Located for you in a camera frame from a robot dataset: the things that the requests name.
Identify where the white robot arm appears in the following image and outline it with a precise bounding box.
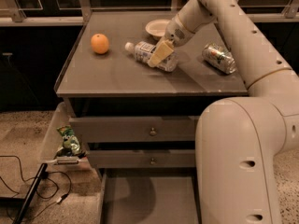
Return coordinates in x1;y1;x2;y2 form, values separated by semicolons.
164;0;299;224

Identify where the orange fruit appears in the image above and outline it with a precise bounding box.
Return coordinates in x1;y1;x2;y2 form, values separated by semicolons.
91;34;109;54

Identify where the black flat bar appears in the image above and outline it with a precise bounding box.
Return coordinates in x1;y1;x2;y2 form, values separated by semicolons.
12;163;48;224

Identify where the green chip bag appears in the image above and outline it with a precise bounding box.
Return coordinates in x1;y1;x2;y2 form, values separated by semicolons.
57;125;82;157

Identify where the white bowl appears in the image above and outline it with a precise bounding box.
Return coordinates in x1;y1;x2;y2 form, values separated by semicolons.
145;20;170;40

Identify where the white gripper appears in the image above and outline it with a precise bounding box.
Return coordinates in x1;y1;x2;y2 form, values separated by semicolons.
148;15;191;67

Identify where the clear plastic water bottle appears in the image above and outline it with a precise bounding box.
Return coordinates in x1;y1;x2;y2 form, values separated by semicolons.
125;41;178;72

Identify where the green soda can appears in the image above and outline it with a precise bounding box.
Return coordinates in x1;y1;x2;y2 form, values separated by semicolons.
202;43;236;75

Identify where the grey drawer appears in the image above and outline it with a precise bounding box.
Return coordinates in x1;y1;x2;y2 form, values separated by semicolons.
99;168;201;224
87;149;195;168
69;116;197;143

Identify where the grey bottom drawer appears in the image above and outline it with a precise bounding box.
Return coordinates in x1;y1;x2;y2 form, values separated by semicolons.
99;168;201;224

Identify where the clear plastic bin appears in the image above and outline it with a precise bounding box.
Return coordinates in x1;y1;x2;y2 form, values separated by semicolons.
39;103;91;172

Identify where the metal railing frame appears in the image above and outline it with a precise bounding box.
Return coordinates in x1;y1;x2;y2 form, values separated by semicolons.
0;0;298;27

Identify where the black cable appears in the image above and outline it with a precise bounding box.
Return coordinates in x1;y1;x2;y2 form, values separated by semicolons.
0;154;73;224

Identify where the grey drawer cabinet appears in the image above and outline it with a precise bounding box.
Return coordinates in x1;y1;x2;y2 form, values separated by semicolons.
53;10;249;224

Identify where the grey top drawer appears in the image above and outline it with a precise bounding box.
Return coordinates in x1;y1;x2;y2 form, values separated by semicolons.
69;116;197;143

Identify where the grey middle drawer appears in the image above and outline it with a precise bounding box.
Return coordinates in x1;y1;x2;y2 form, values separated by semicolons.
87;149;195;168

